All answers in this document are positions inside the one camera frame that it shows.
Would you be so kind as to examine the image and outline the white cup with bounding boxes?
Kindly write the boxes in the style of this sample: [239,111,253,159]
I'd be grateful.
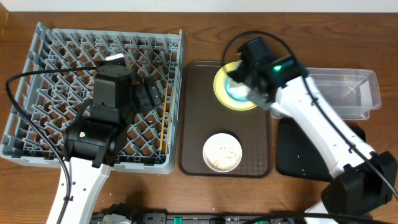
[229,79,251,98]

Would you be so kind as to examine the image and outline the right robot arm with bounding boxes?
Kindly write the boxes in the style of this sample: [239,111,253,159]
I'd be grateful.
[228,37,397,223]

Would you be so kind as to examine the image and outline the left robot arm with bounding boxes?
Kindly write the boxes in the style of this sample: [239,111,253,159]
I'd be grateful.
[47,54,162,223]

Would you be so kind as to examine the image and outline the light blue bowl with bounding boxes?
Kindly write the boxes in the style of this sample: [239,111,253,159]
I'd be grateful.
[224,77,251,102]

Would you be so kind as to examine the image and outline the wooden chopstick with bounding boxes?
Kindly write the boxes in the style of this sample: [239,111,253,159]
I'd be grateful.
[165,86,174,153]
[159,81,169,154]

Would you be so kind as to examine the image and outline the white bowl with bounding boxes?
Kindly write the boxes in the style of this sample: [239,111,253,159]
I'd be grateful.
[202,133,243,173]

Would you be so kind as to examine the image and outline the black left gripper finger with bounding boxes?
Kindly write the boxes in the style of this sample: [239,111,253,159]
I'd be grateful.
[132,73,153,113]
[144,77,162,107]

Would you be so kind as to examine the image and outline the black equipment at bottom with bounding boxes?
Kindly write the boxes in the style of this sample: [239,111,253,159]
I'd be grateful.
[90,202,374,224]

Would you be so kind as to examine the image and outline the clear plastic bin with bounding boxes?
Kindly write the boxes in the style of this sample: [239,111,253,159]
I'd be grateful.
[269,67,382,121]

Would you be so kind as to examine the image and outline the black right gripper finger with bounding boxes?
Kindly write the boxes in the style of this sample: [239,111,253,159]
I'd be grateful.
[228,60,249,83]
[247,88,275,110]

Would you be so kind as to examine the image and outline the black tray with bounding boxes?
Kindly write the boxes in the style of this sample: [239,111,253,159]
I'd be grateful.
[275,117,367,183]

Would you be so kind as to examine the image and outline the rice food scraps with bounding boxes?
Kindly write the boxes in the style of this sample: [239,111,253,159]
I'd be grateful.
[203,141,242,172]

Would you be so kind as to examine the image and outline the grey dishwasher rack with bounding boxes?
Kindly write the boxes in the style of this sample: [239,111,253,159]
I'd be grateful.
[16,24,185,174]

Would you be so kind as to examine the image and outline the brown serving tray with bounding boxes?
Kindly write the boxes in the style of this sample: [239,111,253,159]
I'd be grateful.
[178,60,273,178]

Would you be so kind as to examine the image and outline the yellow plate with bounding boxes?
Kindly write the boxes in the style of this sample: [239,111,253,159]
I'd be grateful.
[213,61,257,111]

